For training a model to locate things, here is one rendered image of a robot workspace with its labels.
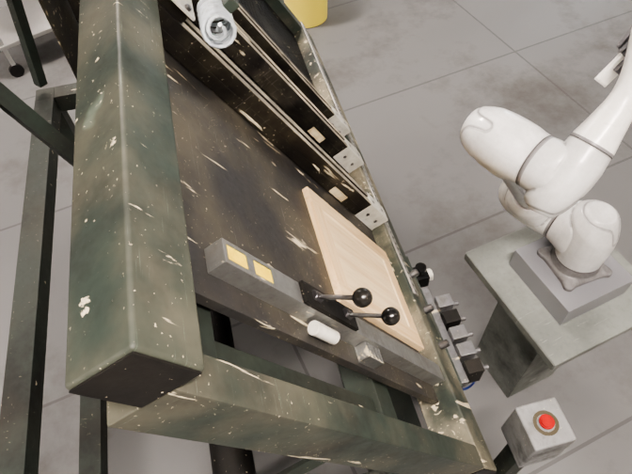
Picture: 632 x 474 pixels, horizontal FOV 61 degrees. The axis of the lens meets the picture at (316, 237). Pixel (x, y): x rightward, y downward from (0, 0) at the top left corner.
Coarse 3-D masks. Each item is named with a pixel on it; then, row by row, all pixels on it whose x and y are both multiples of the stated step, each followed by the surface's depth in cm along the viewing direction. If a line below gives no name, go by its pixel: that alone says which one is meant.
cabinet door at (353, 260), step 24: (312, 192) 150; (312, 216) 142; (336, 216) 156; (336, 240) 146; (360, 240) 165; (336, 264) 135; (360, 264) 153; (384, 264) 175; (336, 288) 129; (384, 288) 161; (408, 312) 169; (408, 336) 155
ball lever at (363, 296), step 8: (360, 288) 99; (320, 296) 104; (328, 296) 103; (336, 296) 102; (344, 296) 101; (352, 296) 99; (360, 296) 97; (368, 296) 98; (360, 304) 98; (368, 304) 98
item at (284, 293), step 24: (216, 264) 86; (264, 264) 96; (240, 288) 92; (264, 288) 94; (288, 288) 99; (288, 312) 102; (312, 312) 105; (360, 336) 118; (384, 336) 130; (384, 360) 132; (408, 360) 136; (432, 384) 155
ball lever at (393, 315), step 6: (348, 312) 113; (354, 312) 113; (360, 312) 112; (384, 312) 107; (390, 312) 106; (396, 312) 107; (348, 318) 113; (384, 318) 107; (390, 318) 106; (396, 318) 106; (390, 324) 107
